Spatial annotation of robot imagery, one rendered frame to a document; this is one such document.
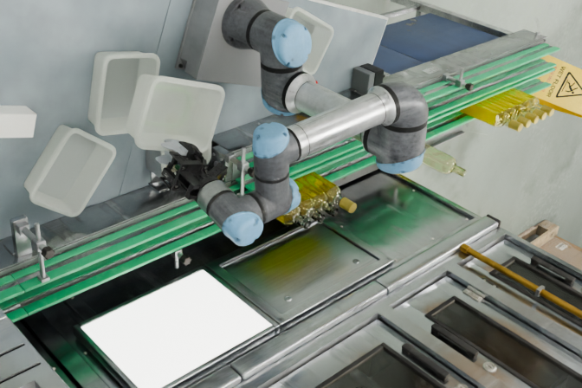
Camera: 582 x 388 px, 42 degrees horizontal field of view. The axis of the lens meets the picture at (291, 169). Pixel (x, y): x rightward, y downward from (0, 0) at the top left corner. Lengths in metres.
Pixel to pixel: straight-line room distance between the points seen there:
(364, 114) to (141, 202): 0.82
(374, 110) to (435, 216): 1.04
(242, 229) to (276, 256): 0.78
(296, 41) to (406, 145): 0.43
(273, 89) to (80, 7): 0.54
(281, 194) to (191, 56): 0.68
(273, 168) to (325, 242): 0.88
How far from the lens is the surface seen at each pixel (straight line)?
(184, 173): 1.69
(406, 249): 2.50
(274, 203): 1.63
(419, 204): 2.75
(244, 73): 2.26
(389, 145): 1.84
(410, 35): 3.46
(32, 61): 2.00
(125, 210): 2.22
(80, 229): 2.16
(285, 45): 2.01
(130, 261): 2.18
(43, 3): 1.97
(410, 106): 1.78
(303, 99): 2.03
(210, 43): 2.14
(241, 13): 2.11
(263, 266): 2.31
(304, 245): 2.41
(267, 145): 1.55
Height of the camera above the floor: 2.44
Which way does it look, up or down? 38 degrees down
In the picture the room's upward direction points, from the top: 121 degrees clockwise
